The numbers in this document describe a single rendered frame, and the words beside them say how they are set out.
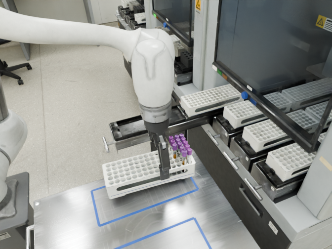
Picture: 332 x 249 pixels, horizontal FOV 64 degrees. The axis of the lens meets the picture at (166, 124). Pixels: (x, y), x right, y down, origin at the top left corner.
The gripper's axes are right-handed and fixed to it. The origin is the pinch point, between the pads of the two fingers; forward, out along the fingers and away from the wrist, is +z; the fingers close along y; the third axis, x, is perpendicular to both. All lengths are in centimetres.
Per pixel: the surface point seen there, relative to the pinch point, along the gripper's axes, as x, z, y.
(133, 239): -14.1, 8.7, 18.7
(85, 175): -39, 91, -86
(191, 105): 24.4, 4.9, -32.0
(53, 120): -62, 91, -164
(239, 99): 49, 7, -32
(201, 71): 41, 4, -58
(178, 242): -2.0, 8.7, 23.7
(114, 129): -11.5, 9.0, -32.8
